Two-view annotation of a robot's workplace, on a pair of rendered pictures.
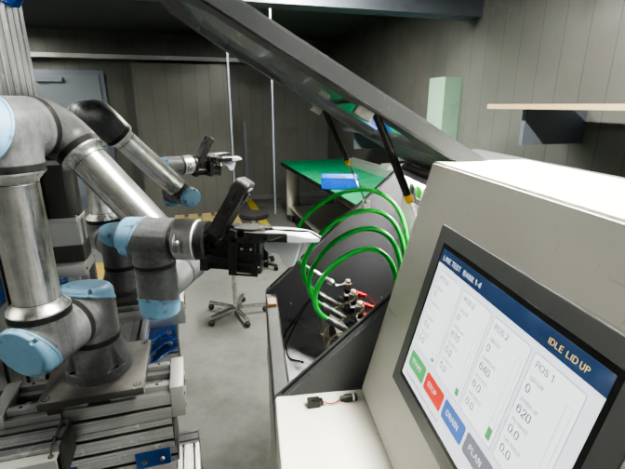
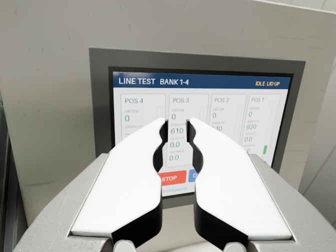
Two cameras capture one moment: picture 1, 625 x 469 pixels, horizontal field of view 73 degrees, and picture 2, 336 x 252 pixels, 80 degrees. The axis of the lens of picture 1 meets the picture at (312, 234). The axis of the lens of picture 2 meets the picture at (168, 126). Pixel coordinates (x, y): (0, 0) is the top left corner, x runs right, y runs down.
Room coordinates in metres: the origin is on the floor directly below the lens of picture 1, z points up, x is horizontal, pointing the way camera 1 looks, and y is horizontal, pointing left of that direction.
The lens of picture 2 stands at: (0.71, 0.11, 1.52)
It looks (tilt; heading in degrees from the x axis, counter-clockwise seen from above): 31 degrees down; 258
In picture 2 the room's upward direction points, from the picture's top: 8 degrees clockwise
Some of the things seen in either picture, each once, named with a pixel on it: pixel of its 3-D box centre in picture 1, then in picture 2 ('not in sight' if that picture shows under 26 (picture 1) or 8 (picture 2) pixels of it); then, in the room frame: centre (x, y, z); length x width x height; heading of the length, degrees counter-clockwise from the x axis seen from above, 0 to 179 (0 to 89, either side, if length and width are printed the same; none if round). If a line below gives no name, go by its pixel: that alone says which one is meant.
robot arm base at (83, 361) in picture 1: (97, 350); not in sight; (0.91, 0.53, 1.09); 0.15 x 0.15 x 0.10
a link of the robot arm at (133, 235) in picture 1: (151, 239); not in sight; (0.73, 0.30, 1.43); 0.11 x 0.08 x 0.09; 80
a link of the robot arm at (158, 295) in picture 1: (162, 284); not in sight; (0.75, 0.29, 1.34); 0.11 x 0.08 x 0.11; 170
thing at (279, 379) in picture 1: (276, 354); not in sight; (1.22, 0.12, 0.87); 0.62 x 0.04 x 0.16; 8
